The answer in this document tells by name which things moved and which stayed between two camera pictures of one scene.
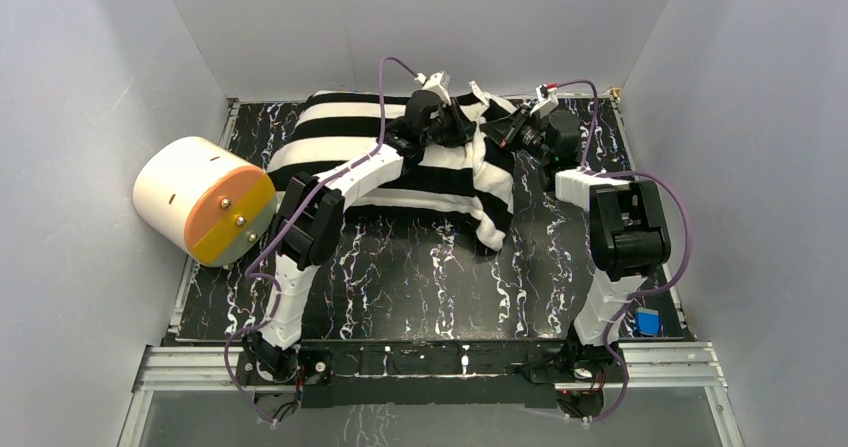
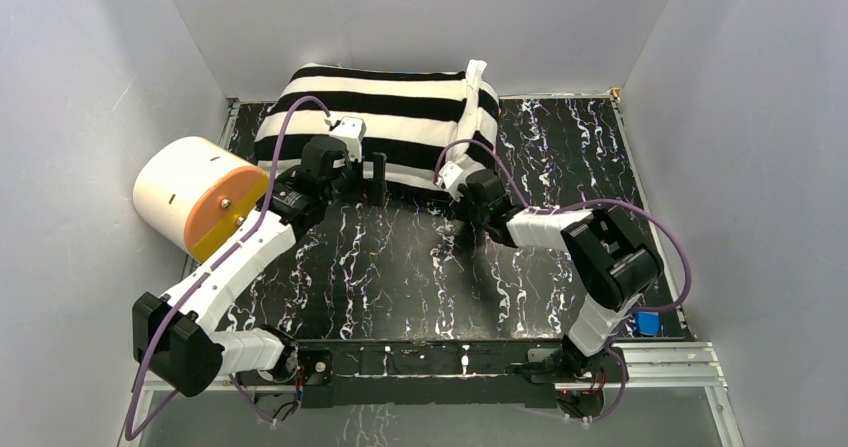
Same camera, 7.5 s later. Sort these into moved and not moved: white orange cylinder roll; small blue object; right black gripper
Moved: right black gripper
Not moved: white orange cylinder roll; small blue object
